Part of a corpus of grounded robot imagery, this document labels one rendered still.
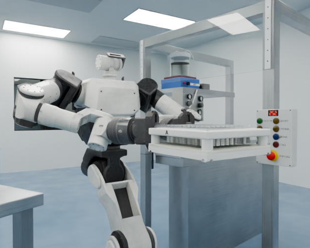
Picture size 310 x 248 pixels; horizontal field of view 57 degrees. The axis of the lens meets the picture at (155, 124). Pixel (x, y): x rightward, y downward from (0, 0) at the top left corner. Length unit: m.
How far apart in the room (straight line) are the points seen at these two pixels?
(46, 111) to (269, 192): 1.10
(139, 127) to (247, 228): 2.17
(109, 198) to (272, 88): 0.92
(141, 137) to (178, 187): 1.34
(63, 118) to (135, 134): 0.24
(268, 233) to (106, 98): 1.02
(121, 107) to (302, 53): 4.40
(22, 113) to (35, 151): 5.76
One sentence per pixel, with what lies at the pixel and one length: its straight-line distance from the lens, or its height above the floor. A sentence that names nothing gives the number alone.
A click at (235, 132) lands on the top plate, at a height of 1.07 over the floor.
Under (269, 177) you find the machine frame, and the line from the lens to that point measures 1.54.
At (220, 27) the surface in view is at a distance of 1.73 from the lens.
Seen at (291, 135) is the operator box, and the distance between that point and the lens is 1.40.
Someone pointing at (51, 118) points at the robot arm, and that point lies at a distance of 0.97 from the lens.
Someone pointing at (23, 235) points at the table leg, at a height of 0.78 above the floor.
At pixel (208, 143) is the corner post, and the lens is 0.67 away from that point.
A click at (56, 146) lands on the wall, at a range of 6.84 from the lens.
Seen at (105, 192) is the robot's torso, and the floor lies 0.80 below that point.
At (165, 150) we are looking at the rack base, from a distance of 0.79.
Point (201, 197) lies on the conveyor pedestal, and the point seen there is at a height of 0.52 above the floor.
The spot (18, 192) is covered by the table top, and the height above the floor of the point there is 0.89.
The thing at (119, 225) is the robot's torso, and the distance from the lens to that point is 1.23.
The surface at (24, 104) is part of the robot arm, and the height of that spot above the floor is 1.15.
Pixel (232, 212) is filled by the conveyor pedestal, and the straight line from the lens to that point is 2.66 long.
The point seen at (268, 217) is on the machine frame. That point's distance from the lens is 1.59.
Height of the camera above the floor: 1.11
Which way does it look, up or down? 1 degrees down
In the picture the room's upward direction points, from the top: straight up
